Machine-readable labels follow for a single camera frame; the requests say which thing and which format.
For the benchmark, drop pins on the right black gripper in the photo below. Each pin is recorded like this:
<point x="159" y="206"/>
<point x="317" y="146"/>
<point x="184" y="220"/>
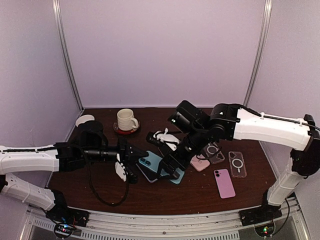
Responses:
<point x="169" y="158"/>

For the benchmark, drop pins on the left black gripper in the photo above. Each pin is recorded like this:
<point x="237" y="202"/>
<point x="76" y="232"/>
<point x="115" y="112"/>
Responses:
<point x="127" y="156"/>

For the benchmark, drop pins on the black phone white case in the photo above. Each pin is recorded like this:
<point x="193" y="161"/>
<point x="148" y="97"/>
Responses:
<point x="152" y="163"/>
<point x="150" y="175"/>

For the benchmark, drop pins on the pink white phone case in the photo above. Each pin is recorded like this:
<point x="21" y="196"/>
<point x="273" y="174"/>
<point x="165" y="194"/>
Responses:
<point x="198" y="164"/>

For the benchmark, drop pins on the clear phone case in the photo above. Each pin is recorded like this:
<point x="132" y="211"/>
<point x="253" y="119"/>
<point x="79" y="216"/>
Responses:
<point x="213" y="153"/>

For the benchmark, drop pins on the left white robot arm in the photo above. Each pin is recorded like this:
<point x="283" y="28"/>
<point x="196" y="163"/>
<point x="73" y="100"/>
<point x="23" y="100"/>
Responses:
<point x="90" y="145"/>

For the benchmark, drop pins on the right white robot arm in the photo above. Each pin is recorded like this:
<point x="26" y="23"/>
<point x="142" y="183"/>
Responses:
<point x="237" y="122"/>

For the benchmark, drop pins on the cream ceramic mug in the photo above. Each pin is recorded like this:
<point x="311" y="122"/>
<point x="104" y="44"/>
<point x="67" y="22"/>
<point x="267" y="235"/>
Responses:
<point x="126" y="120"/>

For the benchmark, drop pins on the red coaster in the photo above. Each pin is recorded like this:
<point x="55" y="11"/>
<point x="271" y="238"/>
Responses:
<point x="118" y="131"/>

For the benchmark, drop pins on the white small bowl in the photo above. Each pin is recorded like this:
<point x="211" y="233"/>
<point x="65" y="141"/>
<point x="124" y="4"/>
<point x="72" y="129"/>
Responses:
<point x="83" y="119"/>

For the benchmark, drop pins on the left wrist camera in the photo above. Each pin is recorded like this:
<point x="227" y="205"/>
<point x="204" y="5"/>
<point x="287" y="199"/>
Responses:
<point x="125" y="173"/>

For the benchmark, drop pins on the front aluminium rail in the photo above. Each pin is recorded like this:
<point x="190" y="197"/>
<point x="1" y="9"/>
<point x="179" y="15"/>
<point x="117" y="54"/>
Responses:
<point x="225" y="225"/>

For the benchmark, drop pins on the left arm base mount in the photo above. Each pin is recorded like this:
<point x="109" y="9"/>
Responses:
<point x="65" y="219"/>

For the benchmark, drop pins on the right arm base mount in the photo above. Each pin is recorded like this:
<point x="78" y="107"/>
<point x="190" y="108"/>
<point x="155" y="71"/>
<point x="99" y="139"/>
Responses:
<point x="262" y="217"/>

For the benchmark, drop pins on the left aluminium frame post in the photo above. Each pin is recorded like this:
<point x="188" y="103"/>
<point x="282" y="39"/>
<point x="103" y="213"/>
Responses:
<point x="66" y="56"/>

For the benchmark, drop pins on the aluminium frame post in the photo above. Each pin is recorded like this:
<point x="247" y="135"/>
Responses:
<point x="66" y="56"/>
<point x="264" y="30"/>

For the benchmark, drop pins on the right aluminium frame post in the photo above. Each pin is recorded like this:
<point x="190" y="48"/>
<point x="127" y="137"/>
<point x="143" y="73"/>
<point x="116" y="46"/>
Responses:
<point x="264" y="30"/>

